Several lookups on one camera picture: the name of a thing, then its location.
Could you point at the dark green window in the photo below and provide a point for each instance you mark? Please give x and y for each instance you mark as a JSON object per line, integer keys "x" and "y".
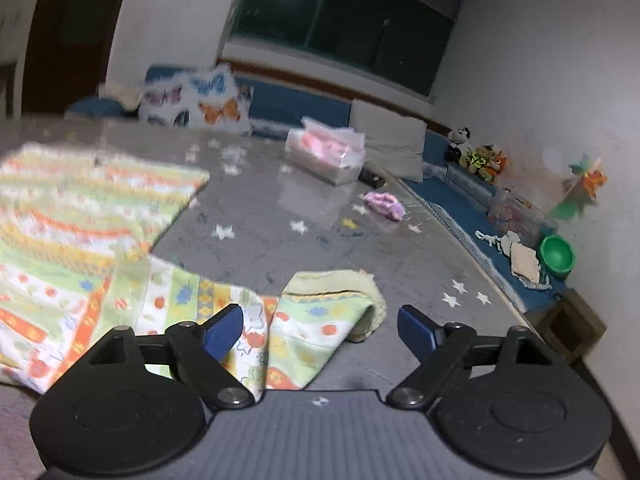
{"x": 401, "y": 41}

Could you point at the pink fluffy toy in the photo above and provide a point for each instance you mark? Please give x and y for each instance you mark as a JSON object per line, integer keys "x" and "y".
{"x": 385, "y": 204}

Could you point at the small black device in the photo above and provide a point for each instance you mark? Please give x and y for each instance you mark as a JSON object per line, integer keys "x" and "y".
{"x": 371, "y": 178}

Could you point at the panda plush toy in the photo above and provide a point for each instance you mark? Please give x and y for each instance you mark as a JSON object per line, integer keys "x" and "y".
{"x": 459, "y": 144}

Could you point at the butterfly print pillow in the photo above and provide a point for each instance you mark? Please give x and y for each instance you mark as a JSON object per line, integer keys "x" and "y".
{"x": 204, "y": 99}

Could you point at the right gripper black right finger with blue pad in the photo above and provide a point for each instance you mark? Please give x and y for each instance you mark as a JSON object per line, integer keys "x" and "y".
{"x": 440, "y": 350}

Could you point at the cream cloth on sofa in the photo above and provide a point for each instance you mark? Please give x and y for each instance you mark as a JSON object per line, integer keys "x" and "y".
{"x": 128, "y": 97}

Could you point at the blue corner sofa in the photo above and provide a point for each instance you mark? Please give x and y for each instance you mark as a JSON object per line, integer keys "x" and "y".
{"x": 462, "y": 203}

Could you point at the grey star-patterned table cover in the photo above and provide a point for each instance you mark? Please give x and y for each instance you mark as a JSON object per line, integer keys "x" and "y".
{"x": 255, "y": 225}

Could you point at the dark wooden door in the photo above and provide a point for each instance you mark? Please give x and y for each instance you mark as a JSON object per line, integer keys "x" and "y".
{"x": 67, "y": 52}

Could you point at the colourful patterned children's shirt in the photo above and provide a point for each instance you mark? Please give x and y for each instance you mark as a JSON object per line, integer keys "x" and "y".
{"x": 77, "y": 231}

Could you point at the clear plastic toy bin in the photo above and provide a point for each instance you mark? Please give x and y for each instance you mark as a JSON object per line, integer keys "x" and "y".
{"x": 511, "y": 212}

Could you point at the colourful pinwheel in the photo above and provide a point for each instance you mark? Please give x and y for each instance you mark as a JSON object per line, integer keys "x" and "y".
{"x": 580, "y": 189}

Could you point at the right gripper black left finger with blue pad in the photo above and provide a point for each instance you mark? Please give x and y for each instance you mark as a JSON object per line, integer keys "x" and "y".
{"x": 197, "y": 352}

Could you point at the green plastic bowl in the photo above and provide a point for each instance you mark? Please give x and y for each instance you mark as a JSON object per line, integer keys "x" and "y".
{"x": 557, "y": 255}

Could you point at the beige plain pillow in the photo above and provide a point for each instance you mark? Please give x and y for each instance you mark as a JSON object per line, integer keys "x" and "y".
{"x": 392, "y": 142}

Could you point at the orange yellow plush toy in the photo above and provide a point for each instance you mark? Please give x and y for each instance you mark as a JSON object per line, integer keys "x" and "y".
{"x": 485, "y": 162}

